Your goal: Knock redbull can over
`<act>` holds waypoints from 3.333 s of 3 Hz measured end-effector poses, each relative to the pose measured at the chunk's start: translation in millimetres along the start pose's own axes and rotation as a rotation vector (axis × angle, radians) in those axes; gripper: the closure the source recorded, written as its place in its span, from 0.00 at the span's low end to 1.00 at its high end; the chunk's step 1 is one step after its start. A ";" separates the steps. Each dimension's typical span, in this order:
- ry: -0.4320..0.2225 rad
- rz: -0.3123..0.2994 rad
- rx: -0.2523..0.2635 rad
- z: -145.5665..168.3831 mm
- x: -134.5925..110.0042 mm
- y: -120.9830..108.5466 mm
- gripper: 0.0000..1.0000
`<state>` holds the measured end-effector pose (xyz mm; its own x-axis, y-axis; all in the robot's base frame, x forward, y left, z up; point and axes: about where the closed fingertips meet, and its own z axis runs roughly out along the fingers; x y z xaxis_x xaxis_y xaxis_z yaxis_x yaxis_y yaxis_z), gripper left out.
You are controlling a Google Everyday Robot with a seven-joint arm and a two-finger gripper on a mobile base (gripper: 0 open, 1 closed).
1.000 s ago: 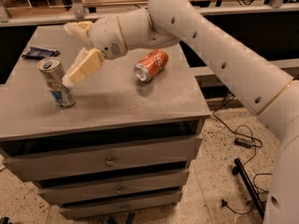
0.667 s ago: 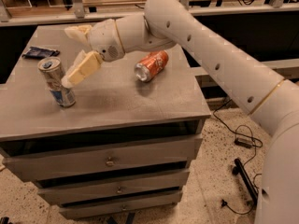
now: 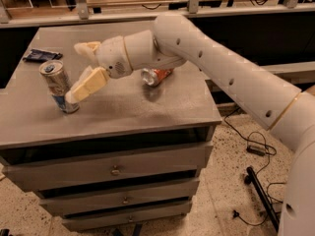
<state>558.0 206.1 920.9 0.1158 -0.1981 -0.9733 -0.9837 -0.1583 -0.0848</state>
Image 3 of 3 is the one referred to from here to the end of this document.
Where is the top grey drawer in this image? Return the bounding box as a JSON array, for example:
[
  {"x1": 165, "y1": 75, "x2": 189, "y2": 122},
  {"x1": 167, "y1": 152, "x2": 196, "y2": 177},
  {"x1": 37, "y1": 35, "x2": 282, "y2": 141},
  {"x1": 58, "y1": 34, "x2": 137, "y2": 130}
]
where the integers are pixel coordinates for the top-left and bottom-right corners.
[{"x1": 3, "y1": 143, "x2": 213, "y2": 192}]

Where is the grey drawer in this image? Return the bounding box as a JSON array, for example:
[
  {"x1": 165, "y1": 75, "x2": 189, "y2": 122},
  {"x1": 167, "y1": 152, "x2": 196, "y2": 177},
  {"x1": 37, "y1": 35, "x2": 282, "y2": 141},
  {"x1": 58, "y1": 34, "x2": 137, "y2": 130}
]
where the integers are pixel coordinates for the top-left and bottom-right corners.
[
  {"x1": 3, "y1": 143, "x2": 213, "y2": 192},
  {"x1": 39, "y1": 178, "x2": 199, "y2": 216},
  {"x1": 62, "y1": 201, "x2": 192, "y2": 231}
]

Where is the black power adapter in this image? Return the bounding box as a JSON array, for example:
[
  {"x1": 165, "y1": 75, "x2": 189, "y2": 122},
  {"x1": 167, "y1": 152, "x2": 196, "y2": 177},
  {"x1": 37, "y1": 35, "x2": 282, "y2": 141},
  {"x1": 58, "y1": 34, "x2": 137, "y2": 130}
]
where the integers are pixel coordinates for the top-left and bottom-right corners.
[{"x1": 246, "y1": 147, "x2": 265, "y2": 156}]

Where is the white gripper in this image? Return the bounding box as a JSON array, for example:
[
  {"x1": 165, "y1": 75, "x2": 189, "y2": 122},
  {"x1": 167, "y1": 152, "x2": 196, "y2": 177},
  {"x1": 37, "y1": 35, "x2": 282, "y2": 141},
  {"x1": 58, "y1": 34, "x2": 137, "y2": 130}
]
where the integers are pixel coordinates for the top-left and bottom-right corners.
[{"x1": 65, "y1": 35, "x2": 133, "y2": 103}]

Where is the dark blue snack wrapper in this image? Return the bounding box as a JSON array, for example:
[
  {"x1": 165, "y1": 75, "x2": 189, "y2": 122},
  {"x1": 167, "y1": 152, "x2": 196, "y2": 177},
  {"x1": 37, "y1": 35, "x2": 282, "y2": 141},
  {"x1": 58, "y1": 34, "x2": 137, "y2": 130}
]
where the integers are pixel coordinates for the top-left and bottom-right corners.
[{"x1": 23, "y1": 49, "x2": 63, "y2": 63}]

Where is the silver blue Red Bull can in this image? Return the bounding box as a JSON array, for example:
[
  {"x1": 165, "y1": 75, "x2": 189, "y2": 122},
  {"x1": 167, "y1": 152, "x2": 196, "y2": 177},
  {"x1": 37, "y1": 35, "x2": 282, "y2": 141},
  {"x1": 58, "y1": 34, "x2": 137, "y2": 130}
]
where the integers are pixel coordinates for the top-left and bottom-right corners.
[{"x1": 39, "y1": 60, "x2": 79, "y2": 114}]

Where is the orange soda can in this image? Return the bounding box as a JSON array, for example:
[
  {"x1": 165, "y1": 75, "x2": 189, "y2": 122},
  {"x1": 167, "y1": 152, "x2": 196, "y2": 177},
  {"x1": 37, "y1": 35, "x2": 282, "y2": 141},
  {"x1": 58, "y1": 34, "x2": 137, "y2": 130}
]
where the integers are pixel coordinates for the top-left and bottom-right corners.
[{"x1": 141, "y1": 68, "x2": 173, "y2": 87}]

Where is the black stand leg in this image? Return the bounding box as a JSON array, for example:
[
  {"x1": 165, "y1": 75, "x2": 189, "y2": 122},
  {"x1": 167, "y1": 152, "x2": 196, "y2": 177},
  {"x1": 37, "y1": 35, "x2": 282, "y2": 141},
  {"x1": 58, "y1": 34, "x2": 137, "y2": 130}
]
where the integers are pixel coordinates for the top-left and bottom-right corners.
[{"x1": 244, "y1": 166, "x2": 280, "y2": 231}]

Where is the metal shelf rail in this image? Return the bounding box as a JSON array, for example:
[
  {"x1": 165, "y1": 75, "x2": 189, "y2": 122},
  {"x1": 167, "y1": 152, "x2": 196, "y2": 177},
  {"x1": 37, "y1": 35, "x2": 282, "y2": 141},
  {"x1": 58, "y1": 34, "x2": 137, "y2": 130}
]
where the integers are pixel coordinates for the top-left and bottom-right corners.
[{"x1": 0, "y1": 0, "x2": 314, "y2": 29}]

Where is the bottom grey drawer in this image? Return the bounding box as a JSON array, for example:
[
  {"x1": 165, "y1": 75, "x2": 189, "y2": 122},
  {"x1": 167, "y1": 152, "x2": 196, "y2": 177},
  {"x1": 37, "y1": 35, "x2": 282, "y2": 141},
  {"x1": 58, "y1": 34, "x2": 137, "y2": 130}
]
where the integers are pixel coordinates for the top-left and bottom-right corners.
[{"x1": 62, "y1": 201, "x2": 192, "y2": 231}]

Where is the grey drawer cabinet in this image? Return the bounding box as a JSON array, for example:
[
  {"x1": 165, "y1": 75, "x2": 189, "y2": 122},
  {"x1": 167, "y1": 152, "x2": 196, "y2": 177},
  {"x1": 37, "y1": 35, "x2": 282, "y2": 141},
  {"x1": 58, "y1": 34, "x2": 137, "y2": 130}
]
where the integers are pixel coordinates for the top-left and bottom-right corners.
[{"x1": 0, "y1": 20, "x2": 223, "y2": 232}]

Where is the black floor cable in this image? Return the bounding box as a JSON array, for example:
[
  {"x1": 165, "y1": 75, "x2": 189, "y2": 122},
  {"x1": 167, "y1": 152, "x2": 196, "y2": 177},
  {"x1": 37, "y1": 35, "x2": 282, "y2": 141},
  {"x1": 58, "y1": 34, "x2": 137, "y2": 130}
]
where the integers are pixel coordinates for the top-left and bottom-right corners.
[{"x1": 223, "y1": 106, "x2": 286, "y2": 227}]

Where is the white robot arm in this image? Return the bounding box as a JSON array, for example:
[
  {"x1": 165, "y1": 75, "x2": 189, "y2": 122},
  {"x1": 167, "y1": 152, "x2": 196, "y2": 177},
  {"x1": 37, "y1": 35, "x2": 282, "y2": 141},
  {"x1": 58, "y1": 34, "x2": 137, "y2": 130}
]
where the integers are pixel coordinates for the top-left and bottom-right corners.
[{"x1": 66, "y1": 12, "x2": 315, "y2": 236}]

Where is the middle grey drawer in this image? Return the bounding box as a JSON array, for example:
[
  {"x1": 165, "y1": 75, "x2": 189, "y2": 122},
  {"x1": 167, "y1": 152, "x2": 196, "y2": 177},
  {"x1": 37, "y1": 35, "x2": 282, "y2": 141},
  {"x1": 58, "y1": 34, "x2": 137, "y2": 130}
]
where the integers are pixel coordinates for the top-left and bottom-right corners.
[{"x1": 39, "y1": 178, "x2": 199, "y2": 216}]

